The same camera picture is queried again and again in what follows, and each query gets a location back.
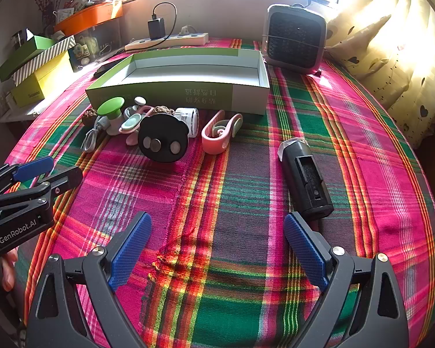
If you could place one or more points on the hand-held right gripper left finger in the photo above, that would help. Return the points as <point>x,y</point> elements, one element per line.
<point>130,250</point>

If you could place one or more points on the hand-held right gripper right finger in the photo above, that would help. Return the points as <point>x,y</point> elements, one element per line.
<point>304,250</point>

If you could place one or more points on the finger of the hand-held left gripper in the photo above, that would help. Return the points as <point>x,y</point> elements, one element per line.
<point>63,179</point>
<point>32,168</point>

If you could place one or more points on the brown walnut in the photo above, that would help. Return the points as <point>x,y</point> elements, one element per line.
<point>89,115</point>
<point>165,110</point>

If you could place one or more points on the small black rectangular device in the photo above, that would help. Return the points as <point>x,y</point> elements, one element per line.
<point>304,177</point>

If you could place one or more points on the green mushroom-shaped gadget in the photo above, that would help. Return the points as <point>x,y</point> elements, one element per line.
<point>110,107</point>

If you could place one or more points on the pink holder with teal scoop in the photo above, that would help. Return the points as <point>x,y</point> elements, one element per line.
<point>130,123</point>

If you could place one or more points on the black bear-shaped gadget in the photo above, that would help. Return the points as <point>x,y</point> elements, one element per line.
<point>161,139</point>

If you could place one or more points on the small white-tipped metal stand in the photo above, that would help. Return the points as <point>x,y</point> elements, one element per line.
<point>139,100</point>

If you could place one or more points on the green and white cardboard box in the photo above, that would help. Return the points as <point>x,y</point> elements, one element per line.
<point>174,98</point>

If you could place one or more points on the white round ribbed gadget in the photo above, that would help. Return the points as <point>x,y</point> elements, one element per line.
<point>188,121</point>

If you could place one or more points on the pink oblong holder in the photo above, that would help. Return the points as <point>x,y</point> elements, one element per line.
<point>214,137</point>

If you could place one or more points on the person's left hand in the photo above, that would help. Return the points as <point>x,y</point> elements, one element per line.
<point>9,270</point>

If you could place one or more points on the plaid tablecloth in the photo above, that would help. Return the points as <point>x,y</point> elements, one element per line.
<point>239,224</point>

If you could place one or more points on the yellow box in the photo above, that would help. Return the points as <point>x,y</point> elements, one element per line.
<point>40,83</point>

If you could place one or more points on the striped box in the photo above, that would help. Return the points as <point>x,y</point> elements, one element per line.
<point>43,60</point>

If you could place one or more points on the black smartphone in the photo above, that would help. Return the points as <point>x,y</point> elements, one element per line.
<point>105,69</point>

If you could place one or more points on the clear storage box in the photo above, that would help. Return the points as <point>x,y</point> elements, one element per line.
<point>94,43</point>

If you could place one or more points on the orange container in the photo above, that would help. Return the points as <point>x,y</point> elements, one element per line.
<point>90,16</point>

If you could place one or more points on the black charger adapter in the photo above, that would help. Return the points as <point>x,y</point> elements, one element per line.
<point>156,28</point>

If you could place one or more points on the white power strip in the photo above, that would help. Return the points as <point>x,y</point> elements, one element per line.
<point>188,39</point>

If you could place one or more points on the small beige plug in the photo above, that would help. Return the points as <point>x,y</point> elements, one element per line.
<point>185,30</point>

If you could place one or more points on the grey desktop heater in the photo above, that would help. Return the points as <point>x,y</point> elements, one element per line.
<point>293,36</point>

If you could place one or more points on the cream heart-print curtain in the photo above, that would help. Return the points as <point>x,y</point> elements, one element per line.
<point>384,43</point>

